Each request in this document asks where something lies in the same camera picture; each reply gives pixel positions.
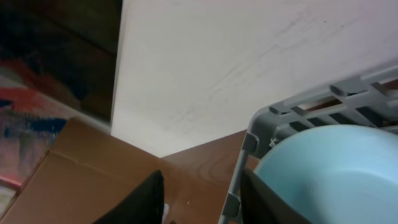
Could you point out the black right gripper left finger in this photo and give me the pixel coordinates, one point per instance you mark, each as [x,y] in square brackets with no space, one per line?
[144,205]

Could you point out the brown cardboard box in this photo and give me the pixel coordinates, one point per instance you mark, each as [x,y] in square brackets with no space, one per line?
[84,175]

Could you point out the light blue bowl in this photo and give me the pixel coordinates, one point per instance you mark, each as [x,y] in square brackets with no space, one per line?
[336,174]

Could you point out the grey dishwasher rack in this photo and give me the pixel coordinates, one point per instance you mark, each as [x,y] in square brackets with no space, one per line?
[368,99]

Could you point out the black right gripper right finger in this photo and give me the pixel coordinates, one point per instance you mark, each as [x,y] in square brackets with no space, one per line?
[261,205]

